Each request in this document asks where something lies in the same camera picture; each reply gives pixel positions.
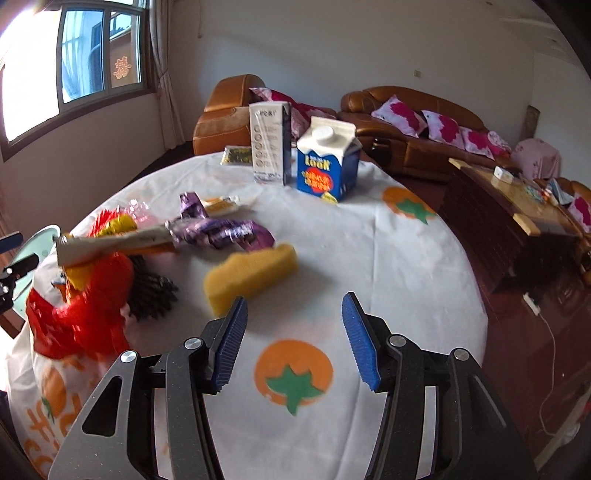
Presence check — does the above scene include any clear plastic wrapper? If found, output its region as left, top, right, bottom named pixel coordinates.
left=113, top=198, right=153, bottom=222

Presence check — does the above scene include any yellow sponge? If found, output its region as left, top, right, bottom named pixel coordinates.
left=204, top=244, right=298, bottom=315

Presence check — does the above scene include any brown leather armchair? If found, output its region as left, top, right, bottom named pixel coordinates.
left=193, top=74, right=338, bottom=158

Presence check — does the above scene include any large purple crumpled wrapper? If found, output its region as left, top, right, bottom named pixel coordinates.
left=166, top=218, right=275, bottom=252

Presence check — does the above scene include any tall white navy carton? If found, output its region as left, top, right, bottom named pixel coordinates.
left=249, top=102, right=293, bottom=186

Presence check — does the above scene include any wooden coffee table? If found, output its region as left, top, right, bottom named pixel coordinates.
left=438, top=157, right=591, bottom=294

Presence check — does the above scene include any dark framed window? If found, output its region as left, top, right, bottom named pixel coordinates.
left=0, top=0, right=155, bottom=160

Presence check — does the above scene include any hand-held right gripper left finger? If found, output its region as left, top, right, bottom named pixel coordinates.
left=48, top=296, right=249, bottom=480

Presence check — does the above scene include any red yellow doll toy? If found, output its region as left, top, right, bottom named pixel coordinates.
left=25, top=210, right=138, bottom=361

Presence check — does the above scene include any pink cloth cover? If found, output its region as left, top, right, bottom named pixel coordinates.
left=510, top=138, right=563, bottom=182

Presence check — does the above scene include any blue white milk carton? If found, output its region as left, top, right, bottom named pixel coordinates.
left=295, top=116, right=363, bottom=203

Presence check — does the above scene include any brown leather sofa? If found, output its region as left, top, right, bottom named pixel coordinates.
left=339, top=85, right=518, bottom=183

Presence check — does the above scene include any light green cartoon bin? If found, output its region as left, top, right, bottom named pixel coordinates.
left=9, top=224, right=63, bottom=324

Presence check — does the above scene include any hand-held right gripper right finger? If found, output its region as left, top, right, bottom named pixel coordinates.
left=342, top=292, right=539, bottom=480

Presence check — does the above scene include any long beige toothpaste box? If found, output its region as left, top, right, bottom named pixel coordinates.
left=55, top=224, right=178, bottom=267

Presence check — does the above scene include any white power cable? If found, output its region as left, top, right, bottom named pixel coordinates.
left=538, top=314, right=580, bottom=437

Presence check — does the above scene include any small purple wrapper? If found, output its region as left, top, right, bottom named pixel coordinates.
left=179, top=191, right=208, bottom=219

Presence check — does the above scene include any pink floral pillow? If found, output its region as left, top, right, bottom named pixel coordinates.
left=249, top=87, right=324, bottom=139
left=568, top=196, right=591, bottom=232
left=372, top=95, right=428, bottom=138
left=462, top=127, right=511, bottom=160
left=421, top=110, right=467, bottom=148

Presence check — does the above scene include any beige curtain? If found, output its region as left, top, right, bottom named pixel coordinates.
left=148, top=0, right=185, bottom=148

